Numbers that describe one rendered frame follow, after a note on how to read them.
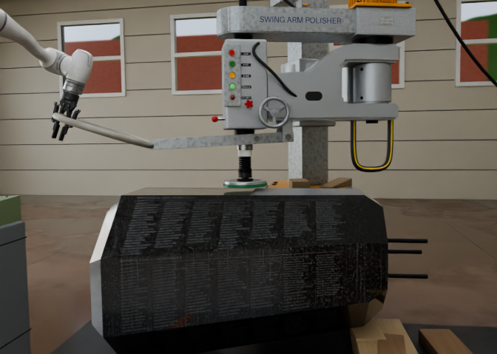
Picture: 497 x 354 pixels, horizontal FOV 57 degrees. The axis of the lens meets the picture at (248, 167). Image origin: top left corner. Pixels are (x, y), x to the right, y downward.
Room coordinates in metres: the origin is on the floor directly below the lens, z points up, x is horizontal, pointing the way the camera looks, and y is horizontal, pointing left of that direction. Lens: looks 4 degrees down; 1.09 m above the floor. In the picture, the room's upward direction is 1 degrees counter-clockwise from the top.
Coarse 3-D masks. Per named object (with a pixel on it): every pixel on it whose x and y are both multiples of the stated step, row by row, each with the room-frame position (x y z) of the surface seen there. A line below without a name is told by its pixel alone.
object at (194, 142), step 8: (208, 136) 2.20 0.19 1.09; (216, 136) 2.20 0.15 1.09; (224, 136) 2.21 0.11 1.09; (232, 136) 2.21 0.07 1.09; (240, 136) 2.22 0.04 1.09; (248, 136) 2.22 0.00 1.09; (256, 136) 2.22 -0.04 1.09; (264, 136) 2.23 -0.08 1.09; (272, 136) 2.24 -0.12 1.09; (280, 136) 2.24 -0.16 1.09; (288, 136) 2.21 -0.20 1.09; (160, 144) 2.17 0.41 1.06; (168, 144) 2.17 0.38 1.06; (176, 144) 2.18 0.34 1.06; (184, 144) 2.18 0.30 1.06; (192, 144) 2.19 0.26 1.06; (200, 144) 2.19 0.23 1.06; (208, 144) 2.20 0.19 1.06; (216, 144) 2.20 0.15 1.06; (224, 144) 2.21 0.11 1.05; (232, 144) 2.21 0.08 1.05; (240, 144) 2.22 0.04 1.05
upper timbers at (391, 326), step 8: (376, 320) 2.17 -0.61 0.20; (384, 320) 2.16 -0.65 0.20; (392, 320) 2.16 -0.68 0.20; (384, 328) 2.07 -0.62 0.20; (392, 328) 2.07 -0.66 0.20; (400, 328) 2.07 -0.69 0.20; (352, 336) 2.15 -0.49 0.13; (408, 336) 1.98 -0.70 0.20; (360, 344) 1.91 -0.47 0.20; (368, 344) 1.91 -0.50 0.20; (376, 344) 1.91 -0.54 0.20; (408, 344) 1.90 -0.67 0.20; (360, 352) 1.84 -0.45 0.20; (368, 352) 1.84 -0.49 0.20; (376, 352) 1.84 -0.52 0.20; (408, 352) 1.84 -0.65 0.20; (416, 352) 1.83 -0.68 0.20
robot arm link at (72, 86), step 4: (68, 80) 2.20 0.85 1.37; (64, 84) 2.22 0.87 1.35; (68, 84) 2.20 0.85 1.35; (72, 84) 2.20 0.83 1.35; (76, 84) 2.21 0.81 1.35; (80, 84) 2.22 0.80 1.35; (64, 88) 2.21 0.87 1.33; (68, 88) 2.20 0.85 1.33; (72, 88) 2.20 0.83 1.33; (76, 88) 2.21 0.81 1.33; (80, 88) 2.22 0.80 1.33; (72, 92) 2.22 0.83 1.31; (76, 92) 2.21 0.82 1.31; (80, 92) 2.24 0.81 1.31
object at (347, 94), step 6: (342, 72) 2.45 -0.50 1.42; (348, 72) 2.42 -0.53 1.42; (342, 78) 2.45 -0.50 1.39; (348, 78) 2.42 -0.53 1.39; (342, 84) 2.45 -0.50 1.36; (348, 84) 2.42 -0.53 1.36; (342, 90) 2.45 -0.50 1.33; (348, 90) 2.42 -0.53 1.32; (342, 96) 2.45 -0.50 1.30; (348, 96) 2.42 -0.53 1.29; (348, 102) 2.42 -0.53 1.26
